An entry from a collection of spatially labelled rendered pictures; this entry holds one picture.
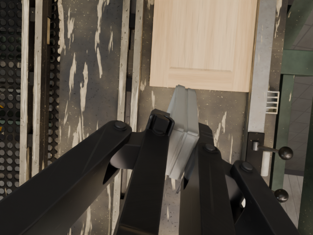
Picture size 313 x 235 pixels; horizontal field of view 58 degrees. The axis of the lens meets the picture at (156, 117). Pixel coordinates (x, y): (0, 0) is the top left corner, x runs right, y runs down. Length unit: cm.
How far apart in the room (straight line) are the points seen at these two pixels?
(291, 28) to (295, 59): 33
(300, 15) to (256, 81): 48
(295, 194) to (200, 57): 387
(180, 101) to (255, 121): 75
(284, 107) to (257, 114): 15
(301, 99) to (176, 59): 238
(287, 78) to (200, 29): 34
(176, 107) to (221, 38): 77
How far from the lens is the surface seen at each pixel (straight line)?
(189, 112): 16
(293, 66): 104
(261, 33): 93
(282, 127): 105
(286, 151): 84
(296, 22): 134
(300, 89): 303
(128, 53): 88
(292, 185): 465
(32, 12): 94
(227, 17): 94
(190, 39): 91
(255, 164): 93
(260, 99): 92
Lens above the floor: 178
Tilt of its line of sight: 33 degrees down
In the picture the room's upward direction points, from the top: 176 degrees counter-clockwise
